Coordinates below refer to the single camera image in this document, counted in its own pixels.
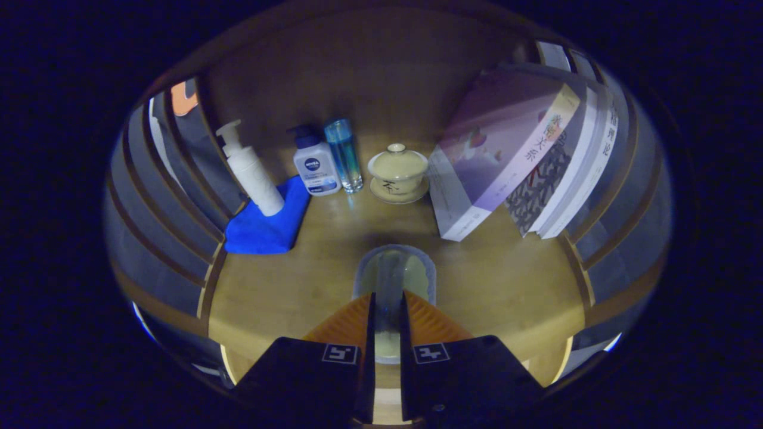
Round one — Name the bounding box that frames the wooden countertop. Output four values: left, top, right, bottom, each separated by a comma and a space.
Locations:
206, 136, 588, 425

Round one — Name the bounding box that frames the white pump bottle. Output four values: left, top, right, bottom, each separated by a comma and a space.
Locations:
216, 119, 286, 217

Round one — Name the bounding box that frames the clear teal bottle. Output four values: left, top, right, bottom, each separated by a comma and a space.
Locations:
324, 118, 364, 194

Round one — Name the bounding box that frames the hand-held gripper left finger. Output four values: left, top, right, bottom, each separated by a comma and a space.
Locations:
232, 292, 377, 425

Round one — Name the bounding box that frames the beige lidded tea cup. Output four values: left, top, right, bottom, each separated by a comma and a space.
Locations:
367, 143, 430, 205

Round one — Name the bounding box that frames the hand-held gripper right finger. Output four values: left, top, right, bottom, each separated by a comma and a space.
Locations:
398, 290, 546, 424

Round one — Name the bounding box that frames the white book with black text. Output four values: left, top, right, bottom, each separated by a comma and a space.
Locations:
539, 98, 619, 240

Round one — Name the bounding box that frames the wooden cabinet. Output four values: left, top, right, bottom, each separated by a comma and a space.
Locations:
104, 6, 674, 427

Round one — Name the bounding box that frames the white bottle blue cap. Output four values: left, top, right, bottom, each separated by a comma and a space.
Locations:
287, 124, 343, 197

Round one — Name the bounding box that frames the blue folded cloth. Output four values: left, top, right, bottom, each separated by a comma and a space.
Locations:
224, 175, 312, 255

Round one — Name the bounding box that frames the purple book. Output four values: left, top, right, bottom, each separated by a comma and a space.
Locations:
428, 66, 581, 242

